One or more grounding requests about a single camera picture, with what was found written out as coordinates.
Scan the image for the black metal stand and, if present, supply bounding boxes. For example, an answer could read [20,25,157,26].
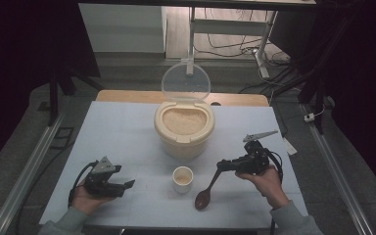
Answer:
[272,19,351,135]

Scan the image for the pale blue table mat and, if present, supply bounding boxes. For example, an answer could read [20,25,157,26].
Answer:
[38,100,309,230]

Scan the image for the white desk frame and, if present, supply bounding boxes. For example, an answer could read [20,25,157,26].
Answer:
[185,6,279,79]

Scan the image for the black curtain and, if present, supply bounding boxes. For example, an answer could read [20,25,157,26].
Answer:
[268,0,376,202]
[0,0,102,177]

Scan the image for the white paper tag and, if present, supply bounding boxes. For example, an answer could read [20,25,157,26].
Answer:
[282,137,299,157]

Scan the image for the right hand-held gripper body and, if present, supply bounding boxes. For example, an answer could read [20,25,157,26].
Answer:
[234,129,279,175]

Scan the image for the person's right hand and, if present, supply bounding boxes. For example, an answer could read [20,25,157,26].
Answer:
[235,164,291,211]

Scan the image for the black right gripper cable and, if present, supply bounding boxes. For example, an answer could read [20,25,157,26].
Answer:
[263,149,285,235]

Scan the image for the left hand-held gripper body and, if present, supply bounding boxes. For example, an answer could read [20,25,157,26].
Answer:
[83,156,126,199]

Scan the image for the white cup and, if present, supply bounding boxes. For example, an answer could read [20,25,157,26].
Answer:
[171,165,195,195]

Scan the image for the brown wooden spoon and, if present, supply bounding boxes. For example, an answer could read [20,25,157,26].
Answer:
[194,168,225,212]

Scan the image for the black tripod stand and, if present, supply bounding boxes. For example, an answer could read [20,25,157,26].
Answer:
[46,63,106,127]

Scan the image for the person's left hand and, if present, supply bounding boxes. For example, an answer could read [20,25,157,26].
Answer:
[70,185,116,216]

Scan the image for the cream rice container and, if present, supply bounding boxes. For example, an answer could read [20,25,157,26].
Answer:
[153,100,216,162]

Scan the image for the aluminium rail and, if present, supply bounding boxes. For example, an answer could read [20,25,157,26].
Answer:
[301,103,375,235]
[0,112,67,235]

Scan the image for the black floor bracket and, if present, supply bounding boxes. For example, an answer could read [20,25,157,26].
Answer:
[49,126,75,151]

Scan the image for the black floor cables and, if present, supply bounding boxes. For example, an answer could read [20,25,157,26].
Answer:
[193,7,303,95]

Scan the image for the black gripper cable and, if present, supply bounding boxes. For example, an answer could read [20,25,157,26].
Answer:
[263,149,285,235]
[67,160,100,209]

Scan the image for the large mass of rice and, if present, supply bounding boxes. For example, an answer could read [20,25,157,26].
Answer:
[162,108,208,136]

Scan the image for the clear round container lid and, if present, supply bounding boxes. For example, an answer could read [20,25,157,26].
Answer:
[161,61,212,103]

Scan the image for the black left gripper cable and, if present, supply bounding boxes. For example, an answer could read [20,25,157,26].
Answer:
[67,160,100,209]

